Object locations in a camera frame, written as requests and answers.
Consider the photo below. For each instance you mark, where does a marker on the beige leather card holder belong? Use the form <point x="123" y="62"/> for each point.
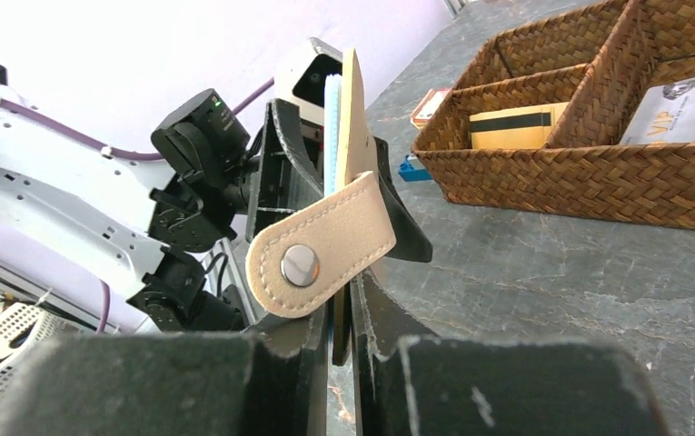
<point x="296" y="265"/>

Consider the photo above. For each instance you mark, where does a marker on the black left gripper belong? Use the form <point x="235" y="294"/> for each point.
<point x="213" y="156"/>

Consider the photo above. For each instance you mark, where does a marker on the playing card box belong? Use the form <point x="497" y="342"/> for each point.
<point x="426" y="108"/>

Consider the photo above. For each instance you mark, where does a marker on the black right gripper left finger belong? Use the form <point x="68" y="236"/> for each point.
<point x="267" y="380"/>

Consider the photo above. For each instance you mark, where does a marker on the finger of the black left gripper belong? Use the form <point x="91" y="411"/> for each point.
<point x="412" y="245"/>

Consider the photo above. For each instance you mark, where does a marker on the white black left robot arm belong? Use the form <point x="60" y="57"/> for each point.
<point x="86" y="200"/>

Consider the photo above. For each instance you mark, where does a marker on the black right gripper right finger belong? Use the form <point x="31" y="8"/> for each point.
<point x="410" y="381"/>

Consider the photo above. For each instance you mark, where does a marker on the yellow cards in basket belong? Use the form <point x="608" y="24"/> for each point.
<point x="518" y="128"/>

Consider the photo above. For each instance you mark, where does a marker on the silver cards in basket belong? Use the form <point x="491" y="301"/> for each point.
<point x="666" y="114"/>

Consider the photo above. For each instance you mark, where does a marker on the brown woven divided basket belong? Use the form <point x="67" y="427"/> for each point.
<point x="599" y="60"/>

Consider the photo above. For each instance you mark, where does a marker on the blue toy brick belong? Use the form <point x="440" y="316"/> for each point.
<point x="411" y="169"/>

